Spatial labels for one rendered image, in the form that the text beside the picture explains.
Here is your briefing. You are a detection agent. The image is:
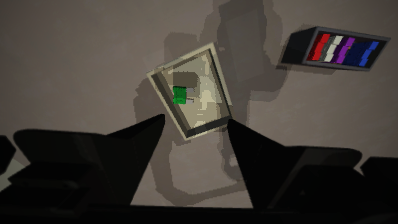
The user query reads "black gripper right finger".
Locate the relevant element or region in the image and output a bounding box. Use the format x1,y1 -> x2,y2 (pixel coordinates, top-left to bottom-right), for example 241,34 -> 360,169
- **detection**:
227,119 -> 363,209

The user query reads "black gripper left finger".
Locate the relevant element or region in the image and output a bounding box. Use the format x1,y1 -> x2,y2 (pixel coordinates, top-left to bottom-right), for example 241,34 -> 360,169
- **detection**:
13,114 -> 165,205

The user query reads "beige rectangular tray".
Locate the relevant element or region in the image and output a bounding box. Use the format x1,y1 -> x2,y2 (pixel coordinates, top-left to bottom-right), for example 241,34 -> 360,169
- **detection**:
146,42 -> 237,141

